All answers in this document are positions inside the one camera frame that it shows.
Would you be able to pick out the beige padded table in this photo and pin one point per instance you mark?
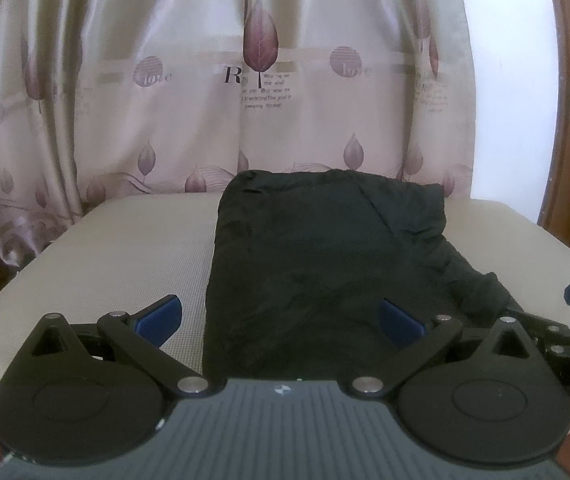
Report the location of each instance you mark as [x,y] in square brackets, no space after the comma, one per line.
[115,260]

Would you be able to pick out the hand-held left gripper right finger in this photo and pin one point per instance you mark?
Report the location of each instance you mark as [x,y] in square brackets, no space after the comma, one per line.
[399,322]

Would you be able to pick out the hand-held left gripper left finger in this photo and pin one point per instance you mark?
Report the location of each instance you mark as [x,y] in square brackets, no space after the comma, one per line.
[157,319]

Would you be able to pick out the black jacket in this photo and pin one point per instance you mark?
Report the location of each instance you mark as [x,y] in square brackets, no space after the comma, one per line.
[315,260]

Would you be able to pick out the leaf print curtain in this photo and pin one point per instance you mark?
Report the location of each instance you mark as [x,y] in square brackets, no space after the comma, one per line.
[165,135]

